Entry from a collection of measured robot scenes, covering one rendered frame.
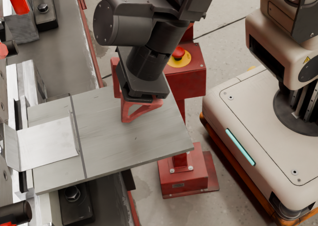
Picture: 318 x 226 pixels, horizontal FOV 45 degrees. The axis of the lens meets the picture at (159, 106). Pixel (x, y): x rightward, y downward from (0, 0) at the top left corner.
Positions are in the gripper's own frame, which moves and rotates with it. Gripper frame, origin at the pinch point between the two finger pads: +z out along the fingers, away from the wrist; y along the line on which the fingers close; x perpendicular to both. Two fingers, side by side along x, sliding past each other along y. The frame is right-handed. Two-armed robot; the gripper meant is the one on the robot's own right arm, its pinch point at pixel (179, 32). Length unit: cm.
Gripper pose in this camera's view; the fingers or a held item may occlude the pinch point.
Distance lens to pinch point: 114.7
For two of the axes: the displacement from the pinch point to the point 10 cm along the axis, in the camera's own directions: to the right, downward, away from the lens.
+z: -1.7, 6.2, 7.7
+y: -9.8, 0.0, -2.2
